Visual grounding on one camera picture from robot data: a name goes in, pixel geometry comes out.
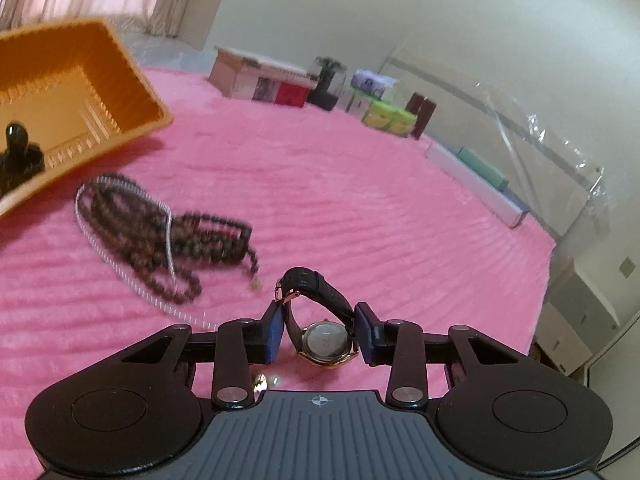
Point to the orange plastic tray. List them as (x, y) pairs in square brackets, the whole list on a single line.
[(78, 93)]

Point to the white bedside cabinet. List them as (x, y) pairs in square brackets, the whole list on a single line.
[(576, 320)]

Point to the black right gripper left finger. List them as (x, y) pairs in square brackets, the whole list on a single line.
[(239, 345)]

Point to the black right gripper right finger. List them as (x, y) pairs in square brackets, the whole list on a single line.
[(399, 345)]

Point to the green tissue box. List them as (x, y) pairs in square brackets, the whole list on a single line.
[(380, 115)]

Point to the long white flat box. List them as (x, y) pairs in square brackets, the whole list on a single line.
[(504, 204)]

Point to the dark brown box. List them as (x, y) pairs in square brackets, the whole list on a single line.
[(423, 109)]

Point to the green rectangular box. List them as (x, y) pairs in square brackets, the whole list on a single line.
[(489, 173)]

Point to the white blue tissue pack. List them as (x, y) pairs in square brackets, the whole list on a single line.
[(372, 83)]

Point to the black strap wristwatch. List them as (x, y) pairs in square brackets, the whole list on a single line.
[(330, 342)]

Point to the pink cardboard box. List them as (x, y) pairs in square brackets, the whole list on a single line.
[(247, 76)]

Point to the pink plush blanket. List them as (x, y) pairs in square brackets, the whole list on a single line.
[(367, 210)]

